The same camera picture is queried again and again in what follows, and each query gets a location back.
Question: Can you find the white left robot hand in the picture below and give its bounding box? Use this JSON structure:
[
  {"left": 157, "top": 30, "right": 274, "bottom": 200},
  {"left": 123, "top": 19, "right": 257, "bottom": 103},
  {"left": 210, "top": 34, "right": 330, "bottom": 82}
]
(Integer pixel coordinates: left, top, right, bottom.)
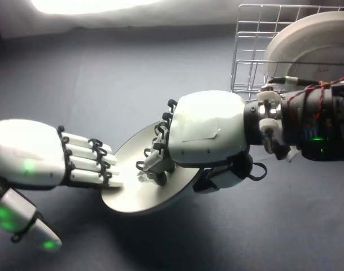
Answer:
[{"left": 135, "top": 90, "right": 268, "bottom": 195}]

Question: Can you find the white plate with black rim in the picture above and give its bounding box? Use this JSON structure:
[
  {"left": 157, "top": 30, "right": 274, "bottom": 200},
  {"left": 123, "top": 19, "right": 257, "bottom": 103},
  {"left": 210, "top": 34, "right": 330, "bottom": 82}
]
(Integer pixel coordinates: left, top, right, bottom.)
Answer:
[
  {"left": 100, "top": 121, "right": 206, "bottom": 217},
  {"left": 263, "top": 10, "right": 344, "bottom": 85}
]

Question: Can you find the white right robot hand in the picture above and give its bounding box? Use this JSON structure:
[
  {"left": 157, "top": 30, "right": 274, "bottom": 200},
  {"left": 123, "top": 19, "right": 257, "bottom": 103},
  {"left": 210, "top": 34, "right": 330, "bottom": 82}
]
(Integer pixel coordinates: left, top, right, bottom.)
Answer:
[{"left": 0, "top": 118, "right": 124, "bottom": 252}]

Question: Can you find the grey table cloth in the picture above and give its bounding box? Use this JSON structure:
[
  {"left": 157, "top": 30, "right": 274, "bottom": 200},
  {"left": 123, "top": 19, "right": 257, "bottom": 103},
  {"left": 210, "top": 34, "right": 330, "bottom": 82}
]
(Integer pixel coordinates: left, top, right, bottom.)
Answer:
[{"left": 0, "top": 25, "right": 344, "bottom": 271}]

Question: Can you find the metal wire dish rack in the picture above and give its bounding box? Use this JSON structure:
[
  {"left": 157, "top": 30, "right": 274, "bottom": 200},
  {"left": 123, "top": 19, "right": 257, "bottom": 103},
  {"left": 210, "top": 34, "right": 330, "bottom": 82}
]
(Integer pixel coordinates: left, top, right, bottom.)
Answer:
[{"left": 229, "top": 4, "right": 344, "bottom": 101}]

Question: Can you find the white fabric sheet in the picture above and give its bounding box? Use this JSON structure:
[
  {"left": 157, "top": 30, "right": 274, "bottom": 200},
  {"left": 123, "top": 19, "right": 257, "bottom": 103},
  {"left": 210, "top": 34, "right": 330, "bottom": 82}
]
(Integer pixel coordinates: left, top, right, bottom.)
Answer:
[{"left": 0, "top": 0, "right": 344, "bottom": 37}]

